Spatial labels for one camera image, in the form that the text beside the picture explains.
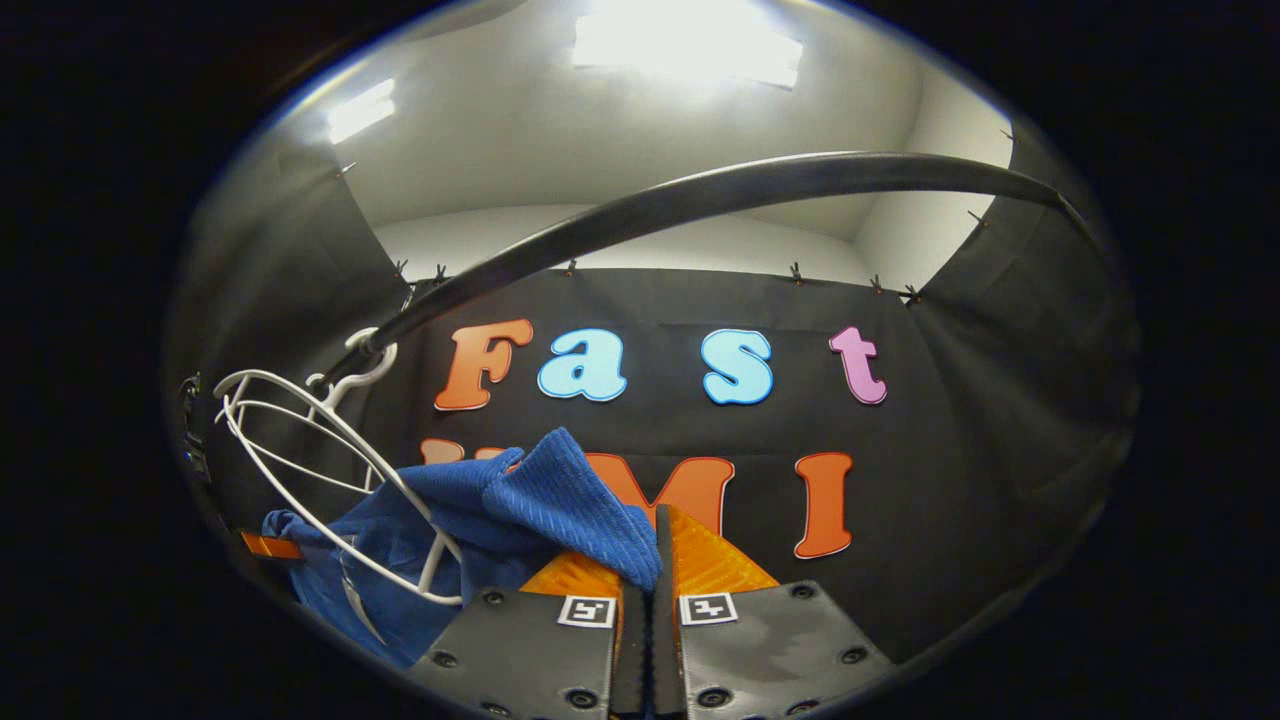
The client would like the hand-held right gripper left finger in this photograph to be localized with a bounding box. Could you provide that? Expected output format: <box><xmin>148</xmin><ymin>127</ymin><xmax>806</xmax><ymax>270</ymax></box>
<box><xmin>408</xmin><ymin>548</ymin><xmax>651</xmax><ymax>720</ymax></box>

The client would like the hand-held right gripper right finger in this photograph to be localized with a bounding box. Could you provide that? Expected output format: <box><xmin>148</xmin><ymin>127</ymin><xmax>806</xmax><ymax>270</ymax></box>
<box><xmin>650</xmin><ymin>503</ymin><xmax>896</xmax><ymax>720</ymax></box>

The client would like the blue corduroy jacket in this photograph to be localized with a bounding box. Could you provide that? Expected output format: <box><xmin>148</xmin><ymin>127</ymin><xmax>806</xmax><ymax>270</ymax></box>
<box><xmin>262</xmin><ymin>427</ymin><xmax>663</xmax><ymax>669</ymax></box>

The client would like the white plastic hanger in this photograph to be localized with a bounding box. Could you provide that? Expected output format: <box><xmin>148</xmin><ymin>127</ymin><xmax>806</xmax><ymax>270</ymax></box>
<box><xmin>225</xmin><ymin>372</ymin><xmax>401</xmax><ymax>496</ymax></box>
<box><xmin>215</xmin><ymin>328</ymin><xmax>466</xmax><ymax>607</ymax></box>

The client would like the dark stand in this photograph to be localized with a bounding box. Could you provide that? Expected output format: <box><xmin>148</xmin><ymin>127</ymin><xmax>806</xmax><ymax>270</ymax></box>
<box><xmin>178</xmin><ymin>372</ymin><xmax>213</xmax><ymax>486</ymax></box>

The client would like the plain black backdrop cloth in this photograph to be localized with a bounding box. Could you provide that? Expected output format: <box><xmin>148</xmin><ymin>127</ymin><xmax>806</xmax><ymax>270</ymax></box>
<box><xmin>165</xmin><ymin>140</ymin><xmax>416</xmax><ymax>561</ymax></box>
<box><xmin>905</xmin><ymin>125</ymin><xmax>1143</xmax><ymax>641</ymax></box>

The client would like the black clothes rail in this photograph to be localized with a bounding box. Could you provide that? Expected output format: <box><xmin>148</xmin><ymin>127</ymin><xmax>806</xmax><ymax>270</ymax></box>
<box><xmin>320</xmin><ymin>150</ymin><xmax>1096</xmax><ymax>386</ymax></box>

